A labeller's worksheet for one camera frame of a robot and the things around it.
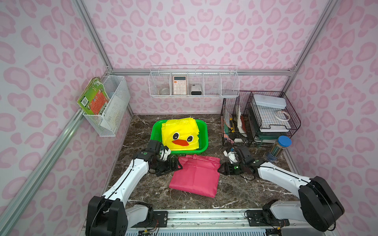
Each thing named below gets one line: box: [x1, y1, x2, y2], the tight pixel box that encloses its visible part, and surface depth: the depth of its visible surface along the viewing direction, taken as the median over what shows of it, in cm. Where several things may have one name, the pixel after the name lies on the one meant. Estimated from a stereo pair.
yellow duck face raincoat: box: [161, 117, 200, 151], surface depth 102 cm
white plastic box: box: [253, 93, 287, 110], surface depth 97 cm
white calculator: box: [172, 75, 188, 95], surface depth 96 cm
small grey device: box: [190, 84, 203, 96], surface depth 92 cm
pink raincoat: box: [169, 154, 221, 198], surface depth 87 cm
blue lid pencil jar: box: [265, 135, 292, 162], surface depth 84 cm
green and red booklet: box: [76, 76, 110, 116], surface depth 73 cm
